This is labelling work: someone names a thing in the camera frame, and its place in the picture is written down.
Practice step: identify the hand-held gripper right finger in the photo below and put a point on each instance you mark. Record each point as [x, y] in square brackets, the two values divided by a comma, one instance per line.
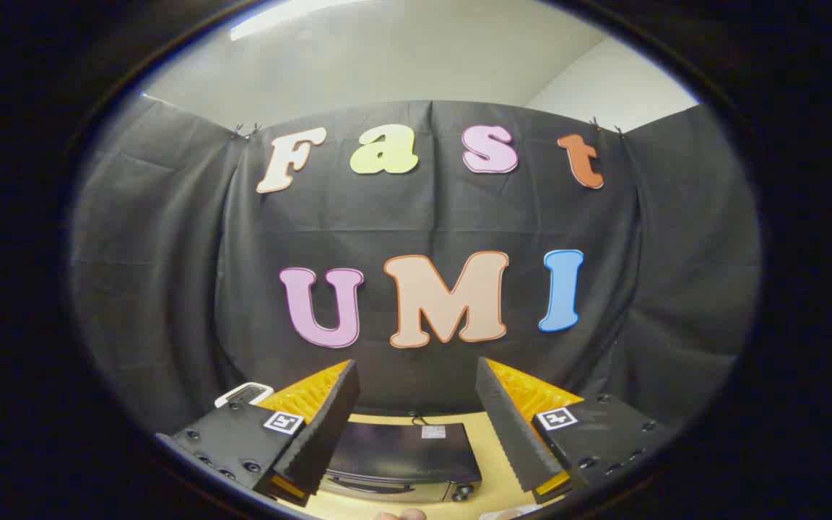
[513, 433]

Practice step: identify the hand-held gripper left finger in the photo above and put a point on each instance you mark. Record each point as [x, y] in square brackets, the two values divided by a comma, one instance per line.
[322, 433]

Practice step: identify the black toaster oven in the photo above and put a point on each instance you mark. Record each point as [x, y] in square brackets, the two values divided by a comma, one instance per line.
[401, 451]

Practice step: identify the white pop-up toaster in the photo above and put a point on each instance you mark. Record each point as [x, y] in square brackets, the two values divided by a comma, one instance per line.
[243, 393]

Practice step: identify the black backdrop cloth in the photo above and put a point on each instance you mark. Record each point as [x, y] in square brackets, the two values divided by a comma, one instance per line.
[423, 217]

